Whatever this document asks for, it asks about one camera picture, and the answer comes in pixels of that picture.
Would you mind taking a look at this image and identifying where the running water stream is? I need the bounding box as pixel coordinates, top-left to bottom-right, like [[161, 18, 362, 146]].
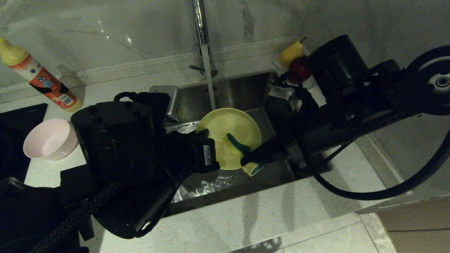
[[200, 44, 217, 111]]

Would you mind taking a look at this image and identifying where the stainless steel sink basin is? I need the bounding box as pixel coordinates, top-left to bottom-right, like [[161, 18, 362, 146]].
[[165, 72, 331, 215]]

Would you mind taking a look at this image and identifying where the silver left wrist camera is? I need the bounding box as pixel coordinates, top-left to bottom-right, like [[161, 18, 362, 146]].
[[149, 85, 182, 122]]

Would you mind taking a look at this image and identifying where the pink plastic bowl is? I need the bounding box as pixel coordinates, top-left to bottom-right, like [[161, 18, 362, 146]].
[[23, 118, 79, 161]]

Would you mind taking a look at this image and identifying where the black induction cooktop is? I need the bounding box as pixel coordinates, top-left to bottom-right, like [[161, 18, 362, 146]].
[[0, 103, 48, 183]]

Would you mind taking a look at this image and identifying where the yellow plastic bowl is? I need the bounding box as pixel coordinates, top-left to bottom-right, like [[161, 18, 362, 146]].
[[196, 108, 262, 171]]

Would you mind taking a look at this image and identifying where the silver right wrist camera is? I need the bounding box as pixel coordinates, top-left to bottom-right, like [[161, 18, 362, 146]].
[[267, 78, 300, 112]]

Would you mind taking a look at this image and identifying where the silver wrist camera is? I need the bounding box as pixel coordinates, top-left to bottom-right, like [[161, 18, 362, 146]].
[[267, 78, 300, 112], [149, 85, 182, 122]]

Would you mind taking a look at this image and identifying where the green and yellow sponge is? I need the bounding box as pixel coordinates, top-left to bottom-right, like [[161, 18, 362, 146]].
[[227, 132, 264, 177]]

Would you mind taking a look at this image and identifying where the orange label dish soap bottle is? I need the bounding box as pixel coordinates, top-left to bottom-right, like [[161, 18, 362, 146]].
[[0, 36, 84, 113]]

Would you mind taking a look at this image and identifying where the beige wooden cabinet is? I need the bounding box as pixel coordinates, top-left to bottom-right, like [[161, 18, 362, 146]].
[[357, 195, 450, 253]]

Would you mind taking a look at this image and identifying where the chrome faucet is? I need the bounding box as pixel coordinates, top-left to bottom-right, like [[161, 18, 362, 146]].
[[190, 0, 218, 78]]

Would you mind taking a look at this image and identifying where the small white dish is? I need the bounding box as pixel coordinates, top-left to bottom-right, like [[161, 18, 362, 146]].
[[273, 53, 317, 91]]

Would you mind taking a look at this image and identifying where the yellow pear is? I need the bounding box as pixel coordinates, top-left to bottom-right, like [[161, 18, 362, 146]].
[[280, 37, 306, 68]]

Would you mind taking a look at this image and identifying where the dark red apple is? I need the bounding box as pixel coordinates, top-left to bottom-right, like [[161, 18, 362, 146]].
[[288, 56, 314, 83]]

